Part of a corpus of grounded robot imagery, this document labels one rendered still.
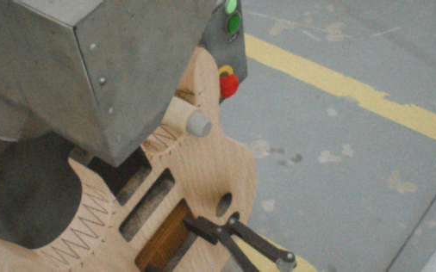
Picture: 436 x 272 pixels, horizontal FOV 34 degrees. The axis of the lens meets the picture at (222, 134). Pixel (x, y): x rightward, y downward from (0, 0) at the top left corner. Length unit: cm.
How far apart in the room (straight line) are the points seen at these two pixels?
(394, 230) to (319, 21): 97
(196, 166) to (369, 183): 144
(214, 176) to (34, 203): 42
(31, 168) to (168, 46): 68
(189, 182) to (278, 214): 133
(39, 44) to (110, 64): 5
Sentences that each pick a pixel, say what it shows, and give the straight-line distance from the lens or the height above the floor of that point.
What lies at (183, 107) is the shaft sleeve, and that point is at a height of 127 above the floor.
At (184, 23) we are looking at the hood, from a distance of 55.
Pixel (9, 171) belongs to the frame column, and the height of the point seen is 97.
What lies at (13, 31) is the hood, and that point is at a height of 149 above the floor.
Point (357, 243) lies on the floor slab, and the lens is 214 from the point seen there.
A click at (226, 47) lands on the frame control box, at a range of 116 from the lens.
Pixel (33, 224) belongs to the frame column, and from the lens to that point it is 127.
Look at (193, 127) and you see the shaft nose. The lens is 74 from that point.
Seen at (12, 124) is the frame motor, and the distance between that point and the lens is 89.
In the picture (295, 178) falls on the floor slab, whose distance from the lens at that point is 227.
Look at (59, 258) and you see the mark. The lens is 78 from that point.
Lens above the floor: 181
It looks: 49 degrees down
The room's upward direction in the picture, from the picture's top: 8 degrees counter-clockwise
